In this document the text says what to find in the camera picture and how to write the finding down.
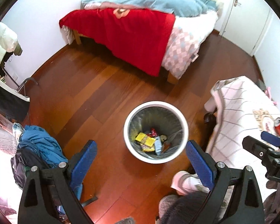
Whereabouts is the brown biscuit wrapper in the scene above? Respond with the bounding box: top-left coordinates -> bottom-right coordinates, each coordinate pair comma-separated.
162,141 -> 171,152

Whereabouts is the yellow snack packet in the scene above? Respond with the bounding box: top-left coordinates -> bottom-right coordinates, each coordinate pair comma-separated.
135,133 -> 156,152

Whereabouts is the red wrapper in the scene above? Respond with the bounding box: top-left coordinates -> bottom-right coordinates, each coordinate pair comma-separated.
147,128 -> 158,138

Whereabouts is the white round trash bin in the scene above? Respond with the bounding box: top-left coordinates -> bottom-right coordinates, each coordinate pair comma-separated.
123,101 -> 189,164

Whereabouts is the white patterned bed quilt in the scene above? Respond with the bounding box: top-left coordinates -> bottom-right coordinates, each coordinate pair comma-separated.
204,76 -> 280,200

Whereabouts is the pink plush toy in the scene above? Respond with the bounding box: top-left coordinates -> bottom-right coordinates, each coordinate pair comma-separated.
264,86 -> 277,106

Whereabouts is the blue clothes pile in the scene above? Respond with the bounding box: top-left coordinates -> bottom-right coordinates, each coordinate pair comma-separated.
10,123 -> 68,189

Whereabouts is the white slipper foot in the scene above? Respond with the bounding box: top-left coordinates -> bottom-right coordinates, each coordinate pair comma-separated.
171,171 -> 209,196

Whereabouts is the white closet door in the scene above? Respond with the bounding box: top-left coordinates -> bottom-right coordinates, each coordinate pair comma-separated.
220,0 -> 273,56

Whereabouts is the wooden bed with mattress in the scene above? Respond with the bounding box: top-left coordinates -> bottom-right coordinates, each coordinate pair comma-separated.
61,8 -> 218,83

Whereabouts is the red blanket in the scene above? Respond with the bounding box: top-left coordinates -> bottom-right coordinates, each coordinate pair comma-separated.
59,8 -> 175,76

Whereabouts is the white puffy jacket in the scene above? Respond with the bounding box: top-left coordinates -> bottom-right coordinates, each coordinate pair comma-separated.
0,22 -> 23,64

